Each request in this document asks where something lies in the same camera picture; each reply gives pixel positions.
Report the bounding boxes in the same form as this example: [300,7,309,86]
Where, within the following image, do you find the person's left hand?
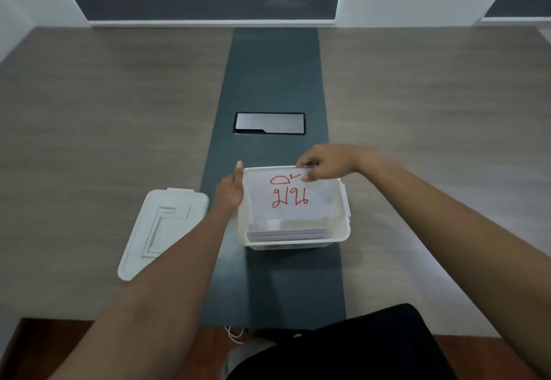
[213,160,245,218]

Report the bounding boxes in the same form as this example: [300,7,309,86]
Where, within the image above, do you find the person's right hand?
[296,144,365,182]

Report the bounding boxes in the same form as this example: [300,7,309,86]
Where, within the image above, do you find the white card with red writing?
[242,167,342,222]

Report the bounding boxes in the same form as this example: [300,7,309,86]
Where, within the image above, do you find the person's left forearm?
[48,206,237,380]

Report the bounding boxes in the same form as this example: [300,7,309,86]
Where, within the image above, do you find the person's right forearm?
[357,147,551,380]

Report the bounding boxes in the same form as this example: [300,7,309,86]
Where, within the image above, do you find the stack of white cards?
[247,219,332,242]

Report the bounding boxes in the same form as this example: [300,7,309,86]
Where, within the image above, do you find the white plastic storage box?
[235,165,352,251]

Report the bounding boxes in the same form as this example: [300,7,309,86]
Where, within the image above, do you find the white plastic box lid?
[117,188,211,282]

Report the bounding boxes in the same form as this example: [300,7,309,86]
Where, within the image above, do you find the grey shoe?
[220,338,277,380]

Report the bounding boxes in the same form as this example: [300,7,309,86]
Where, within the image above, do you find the person's black shorts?
[226,303,458,380]

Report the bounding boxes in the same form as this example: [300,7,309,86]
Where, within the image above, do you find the silver table cable port cover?
[233,112,306,136]

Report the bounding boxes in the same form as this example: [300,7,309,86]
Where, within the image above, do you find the white cable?
[224,326,249,344]

